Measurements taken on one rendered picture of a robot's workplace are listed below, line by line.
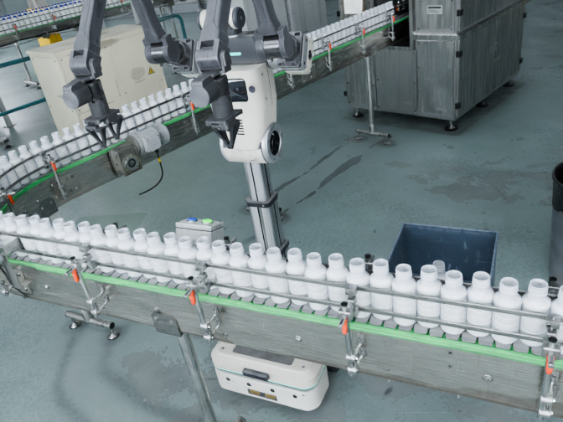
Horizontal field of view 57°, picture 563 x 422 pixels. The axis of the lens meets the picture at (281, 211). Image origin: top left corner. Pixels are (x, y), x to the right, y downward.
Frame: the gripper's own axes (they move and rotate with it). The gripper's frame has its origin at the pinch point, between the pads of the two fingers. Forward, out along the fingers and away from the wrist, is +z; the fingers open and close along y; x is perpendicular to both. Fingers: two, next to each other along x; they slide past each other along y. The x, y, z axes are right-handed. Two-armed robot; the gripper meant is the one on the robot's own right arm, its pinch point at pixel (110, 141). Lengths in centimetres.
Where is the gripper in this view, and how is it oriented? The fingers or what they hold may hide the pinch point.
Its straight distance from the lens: 175.7
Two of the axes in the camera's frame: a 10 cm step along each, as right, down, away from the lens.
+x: 9.0, 0.9, -4.2
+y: -4.0, 5.1, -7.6
